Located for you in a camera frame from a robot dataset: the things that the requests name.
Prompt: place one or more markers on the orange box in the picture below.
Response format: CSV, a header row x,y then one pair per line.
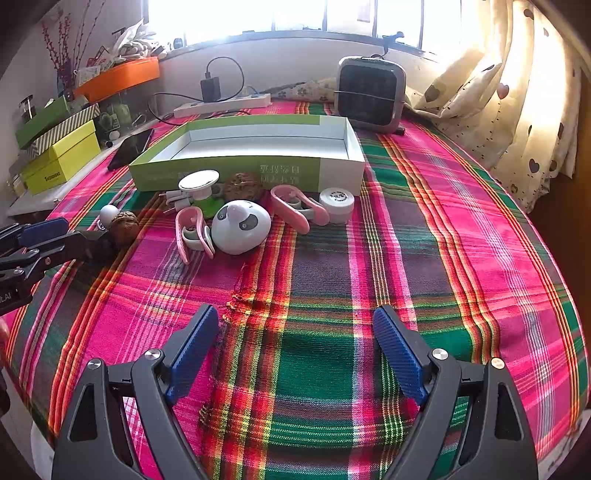
x,y
120,78

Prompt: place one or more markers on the grey portable heater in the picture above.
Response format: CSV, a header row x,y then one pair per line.
x,y
371,94

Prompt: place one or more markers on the red flower branches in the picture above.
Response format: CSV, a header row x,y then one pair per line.
x,y
60,46

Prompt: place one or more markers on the dark green box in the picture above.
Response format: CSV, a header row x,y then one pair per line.
x,y
44,120

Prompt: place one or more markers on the brown walnut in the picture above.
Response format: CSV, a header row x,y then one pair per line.
x,y
240,184
124,225

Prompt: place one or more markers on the black smartphone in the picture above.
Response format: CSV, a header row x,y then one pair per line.
x,y
131,147

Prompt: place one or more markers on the plaid blanket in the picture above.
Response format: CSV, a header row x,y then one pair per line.
x,y
323,286

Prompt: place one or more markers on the black charger adapter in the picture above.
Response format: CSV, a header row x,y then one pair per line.
x,y
210,87

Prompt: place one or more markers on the white power strip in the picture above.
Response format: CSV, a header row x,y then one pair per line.
x,y
221,104

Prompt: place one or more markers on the white panda toy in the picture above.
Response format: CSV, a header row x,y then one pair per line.
x,y
240,226

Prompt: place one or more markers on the white plastic bags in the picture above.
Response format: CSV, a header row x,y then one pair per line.
x,y
131,41

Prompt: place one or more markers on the pink clip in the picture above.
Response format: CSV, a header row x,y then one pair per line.
x,y
295,205
194,228

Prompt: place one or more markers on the white mushroom knob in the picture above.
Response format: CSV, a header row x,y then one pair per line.
x,y
108,214

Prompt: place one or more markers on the cream heart-print curtain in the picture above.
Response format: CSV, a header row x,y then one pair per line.
x,y
521,92

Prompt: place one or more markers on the yellow box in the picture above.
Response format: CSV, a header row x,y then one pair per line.
x,y
64,157

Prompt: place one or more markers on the white round jar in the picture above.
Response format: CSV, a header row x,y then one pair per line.
x,y
337,203

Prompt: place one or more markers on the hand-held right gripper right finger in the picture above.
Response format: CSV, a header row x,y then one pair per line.
x,y
399,355

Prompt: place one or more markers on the floral cloth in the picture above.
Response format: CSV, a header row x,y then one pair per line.
x,y
304,90

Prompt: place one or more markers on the green and white cardboard box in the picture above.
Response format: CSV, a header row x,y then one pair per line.
x,y
231,168

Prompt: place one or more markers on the green figurine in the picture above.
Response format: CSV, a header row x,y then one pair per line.
x,y
113,117

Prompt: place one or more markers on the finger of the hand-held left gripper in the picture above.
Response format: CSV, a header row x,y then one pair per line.
x,y
51,254
41,231

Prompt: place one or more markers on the glass jar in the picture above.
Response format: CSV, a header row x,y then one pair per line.
x,y
27,105

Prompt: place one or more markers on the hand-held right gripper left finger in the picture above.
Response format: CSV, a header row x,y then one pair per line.
x,y
194,350

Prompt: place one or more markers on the wooden cabinet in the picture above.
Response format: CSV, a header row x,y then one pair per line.
x,y
565,198

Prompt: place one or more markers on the striped box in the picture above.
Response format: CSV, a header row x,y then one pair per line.
x,y
64,128

